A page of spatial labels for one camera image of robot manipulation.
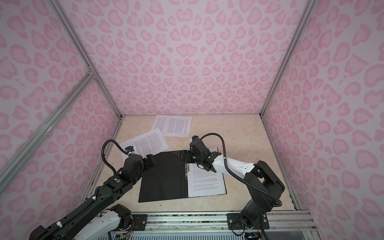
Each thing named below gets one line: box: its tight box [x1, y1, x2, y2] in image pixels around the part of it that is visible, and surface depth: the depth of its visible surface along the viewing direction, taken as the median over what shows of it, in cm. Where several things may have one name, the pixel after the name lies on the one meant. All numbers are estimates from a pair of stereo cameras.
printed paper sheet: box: [119, 127, 170, 161], surface depth 106 cm
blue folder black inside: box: [138, 150, 227, 203], surface depth 87 cm
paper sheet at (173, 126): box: [151, 114, 192, 138], surface depth 116 cm
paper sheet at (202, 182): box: [187, 163, 227, 198], surface depth 88 cm
